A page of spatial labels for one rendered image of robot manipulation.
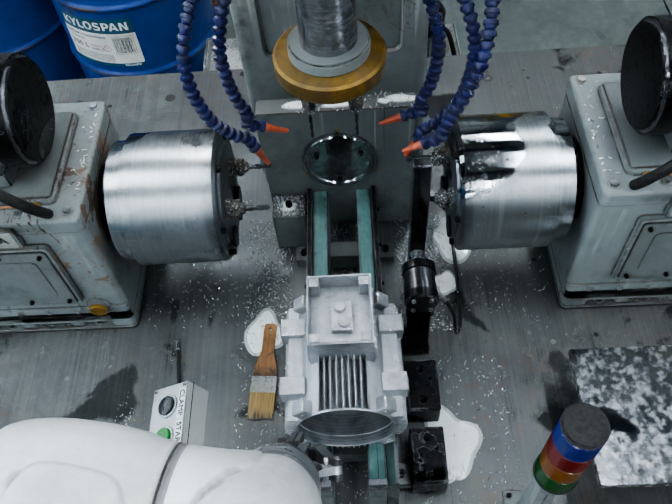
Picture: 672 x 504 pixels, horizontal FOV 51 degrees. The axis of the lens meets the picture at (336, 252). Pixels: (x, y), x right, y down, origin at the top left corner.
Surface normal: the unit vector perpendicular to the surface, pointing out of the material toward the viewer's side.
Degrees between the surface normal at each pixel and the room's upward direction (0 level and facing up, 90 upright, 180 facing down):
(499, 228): 81
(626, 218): 90
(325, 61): 0
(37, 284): 90
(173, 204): 47
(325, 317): 0
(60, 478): 9
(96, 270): 90
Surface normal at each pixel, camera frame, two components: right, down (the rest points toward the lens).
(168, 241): 0.00, 0.67
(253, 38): 0.02, 0.82
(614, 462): -0.06, -0.57
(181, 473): -0.07, -0.76
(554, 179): -0.03, 0.08
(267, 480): 0.27, -0.95
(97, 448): 0.14, -0.80
